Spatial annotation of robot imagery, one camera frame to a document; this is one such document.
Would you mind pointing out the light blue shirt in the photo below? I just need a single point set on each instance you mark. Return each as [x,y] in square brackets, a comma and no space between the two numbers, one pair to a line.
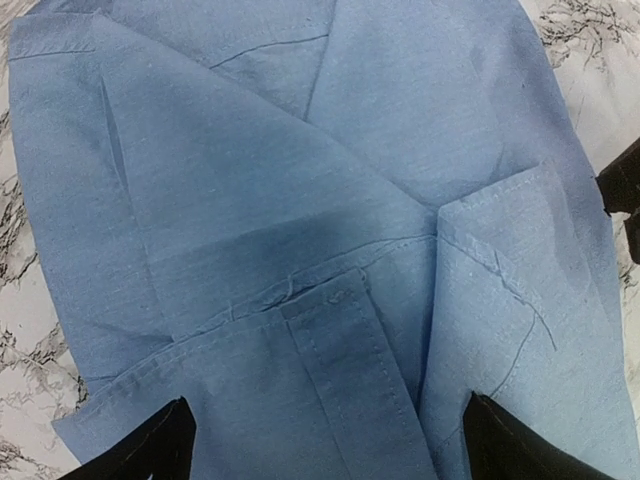
[327,225]

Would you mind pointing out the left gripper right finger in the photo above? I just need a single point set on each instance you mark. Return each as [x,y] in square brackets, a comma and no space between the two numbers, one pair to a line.
[501,447]

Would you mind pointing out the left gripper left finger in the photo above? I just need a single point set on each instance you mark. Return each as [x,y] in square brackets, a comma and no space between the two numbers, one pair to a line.
[160,448]

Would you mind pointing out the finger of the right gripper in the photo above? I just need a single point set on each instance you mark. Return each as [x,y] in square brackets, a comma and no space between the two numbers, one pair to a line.
[619,183]

